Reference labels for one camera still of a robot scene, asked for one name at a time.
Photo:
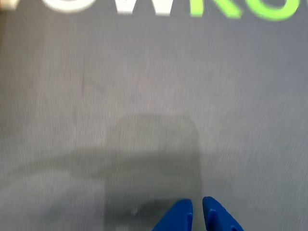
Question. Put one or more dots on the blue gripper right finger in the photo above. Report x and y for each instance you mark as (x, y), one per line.
(217, 219)

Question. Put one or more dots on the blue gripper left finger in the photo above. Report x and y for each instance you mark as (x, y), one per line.
(179, 217)

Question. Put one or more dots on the grey mat with printed letters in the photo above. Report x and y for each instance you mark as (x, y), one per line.
(120, 72)

